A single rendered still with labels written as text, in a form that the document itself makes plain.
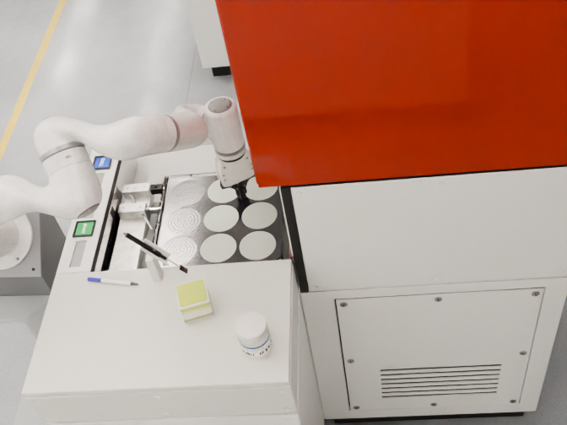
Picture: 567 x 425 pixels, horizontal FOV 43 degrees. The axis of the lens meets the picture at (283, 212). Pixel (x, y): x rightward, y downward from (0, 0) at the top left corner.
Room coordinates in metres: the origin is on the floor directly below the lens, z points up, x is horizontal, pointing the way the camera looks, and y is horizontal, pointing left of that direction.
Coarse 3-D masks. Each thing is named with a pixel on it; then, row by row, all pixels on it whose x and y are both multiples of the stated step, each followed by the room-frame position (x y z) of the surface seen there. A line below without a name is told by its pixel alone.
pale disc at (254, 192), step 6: (252, 180) 1.52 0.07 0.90; (246, 186) 1.50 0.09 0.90; (252, 186) 1.50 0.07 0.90; (276, 186) 1.48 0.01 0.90; (252, 192) 1.47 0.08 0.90; (258, 192) 1.47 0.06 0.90; (264, 192) 1.47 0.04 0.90; (270, 192) 1.46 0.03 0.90; (252, 198) 1.45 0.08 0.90; (258, 198) 1.45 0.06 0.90; (264, 198) 1.44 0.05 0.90
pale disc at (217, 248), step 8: (208, 240) 1.33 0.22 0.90; (216, 240) 1.32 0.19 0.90; (224, 240) 1.31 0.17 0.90; (232, 240) 1.31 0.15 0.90; (200, 248) 1.30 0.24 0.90; (208, 248) 1.30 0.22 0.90; (216, 248) 1.29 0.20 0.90; (224, 248) 1.29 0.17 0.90; (232, 248) 1.28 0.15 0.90; (208, 256) 1.27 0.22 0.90; (216, 256) 1.26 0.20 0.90; (224, 256) 1.26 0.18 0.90
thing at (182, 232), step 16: (208, 176) 1.58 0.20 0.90; (176, 192) 1.54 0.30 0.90; (192, 192) 1.52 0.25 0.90; (176, 208) 1.47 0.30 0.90; (192, 208) 1.46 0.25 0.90; (208, 208) 1.45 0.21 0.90; (240, 208) 1.42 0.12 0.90; (176, 224) 1.41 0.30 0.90; (192, 224) 1.40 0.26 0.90; (240, 224) 1.36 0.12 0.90; (272, 224) 1.34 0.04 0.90; (160, 240) 1.36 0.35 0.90; (176, 240) 1.35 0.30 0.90; (192, 240) 1.34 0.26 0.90; (240, 240) 1.30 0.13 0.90; (176, 256) 1.29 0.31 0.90; (192, 256) 1.28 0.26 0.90; (240, 256) 1.25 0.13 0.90; (272, 256) 1.23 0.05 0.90
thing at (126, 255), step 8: (128, 200) 1.56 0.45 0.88; (136, 200) 1.56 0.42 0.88; (144, 200) 1.55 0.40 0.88; (152, 200) 1.56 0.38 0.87; (120, 224) 1.47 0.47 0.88; (128, 224) 1.46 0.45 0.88; (136, 224) 1.46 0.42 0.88; (144, 224) 1.45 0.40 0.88; (120, 232) 1.44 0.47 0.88; (128, 232) 1.43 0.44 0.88; (136, 232) 1.43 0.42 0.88; (144, 232) 1.43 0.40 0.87; (120, 240) 1.41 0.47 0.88; (128, 240) 1.40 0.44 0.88; (120, 248) 1.38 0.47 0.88; (128, 248) 1.37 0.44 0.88; (136, 248) 1.37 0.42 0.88; (112, 256) 1.35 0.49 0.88; (120, 256) 1.35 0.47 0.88; (128, 256) 1.34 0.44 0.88; (136, 256) 1.34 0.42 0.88; (112, 264) 1.33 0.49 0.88; (120, 264) 1.32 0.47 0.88; (128, 264) 1.32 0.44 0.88; (136, 264) 1.31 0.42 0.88
